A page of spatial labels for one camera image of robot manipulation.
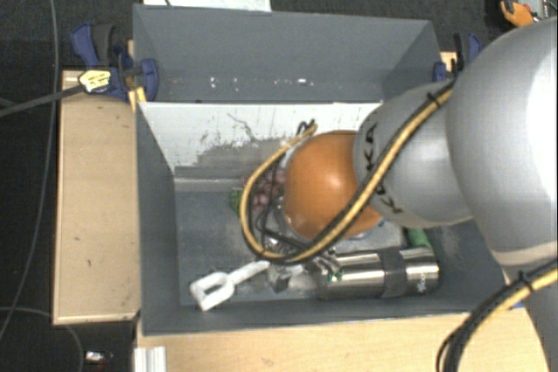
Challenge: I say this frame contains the pale grey flat box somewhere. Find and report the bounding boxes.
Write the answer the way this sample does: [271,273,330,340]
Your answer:
[335,225,409,254]

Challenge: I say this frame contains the green ribbed cylinder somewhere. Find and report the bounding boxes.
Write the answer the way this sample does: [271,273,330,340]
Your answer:
[407,227,437,252]

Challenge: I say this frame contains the pale wood flat board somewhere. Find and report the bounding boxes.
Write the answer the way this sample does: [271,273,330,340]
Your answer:
[51,71,141,326]

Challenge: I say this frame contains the purple toy grapes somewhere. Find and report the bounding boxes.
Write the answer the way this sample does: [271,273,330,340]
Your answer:
[248,168,287,213]

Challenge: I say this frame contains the white plastic tool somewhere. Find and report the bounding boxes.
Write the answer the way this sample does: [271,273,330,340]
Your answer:
[189,260,271,312]

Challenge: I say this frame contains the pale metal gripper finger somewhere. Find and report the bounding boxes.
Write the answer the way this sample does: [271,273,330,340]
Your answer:
[267,265,292,294]

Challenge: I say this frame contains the grey metal bin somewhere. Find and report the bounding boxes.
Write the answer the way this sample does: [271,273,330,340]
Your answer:
[132,3,511,336]

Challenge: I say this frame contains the stainless steel bottle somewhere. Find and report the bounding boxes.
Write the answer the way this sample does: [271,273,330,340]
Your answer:
[315,250,441,302]

